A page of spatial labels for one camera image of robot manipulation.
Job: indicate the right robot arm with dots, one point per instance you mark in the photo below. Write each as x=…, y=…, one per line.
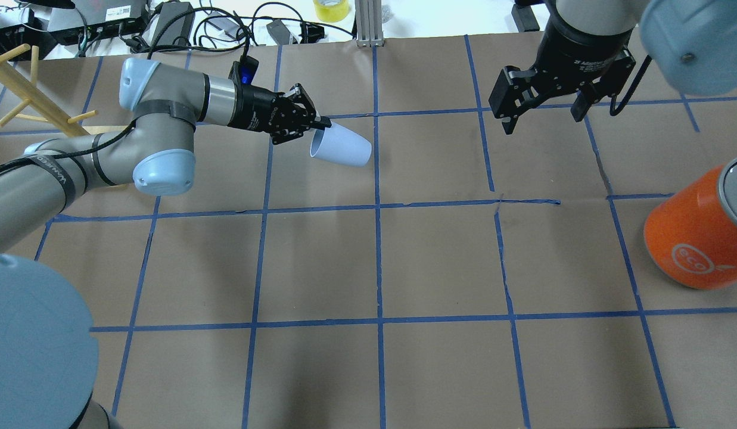
x=693, y=43

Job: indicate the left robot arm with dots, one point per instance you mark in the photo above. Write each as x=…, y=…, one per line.
x=48, y=358

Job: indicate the orange round container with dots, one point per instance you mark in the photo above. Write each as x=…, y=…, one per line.
x=692, y=236

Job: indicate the light blue plastic cup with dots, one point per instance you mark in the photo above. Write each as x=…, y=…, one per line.
x=340, y=145

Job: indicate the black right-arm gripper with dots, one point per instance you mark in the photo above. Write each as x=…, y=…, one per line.
x=577, y=50

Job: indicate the wooden cup rack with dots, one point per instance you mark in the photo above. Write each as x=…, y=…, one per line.
x=34, y=104

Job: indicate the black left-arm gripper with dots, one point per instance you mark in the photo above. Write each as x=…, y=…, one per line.
x=255, y=109

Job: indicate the black power adapter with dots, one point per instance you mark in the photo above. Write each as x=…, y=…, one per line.
x=174, y=22

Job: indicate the aluminium frame post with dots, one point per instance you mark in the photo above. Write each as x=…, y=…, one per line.
x=368, y=17

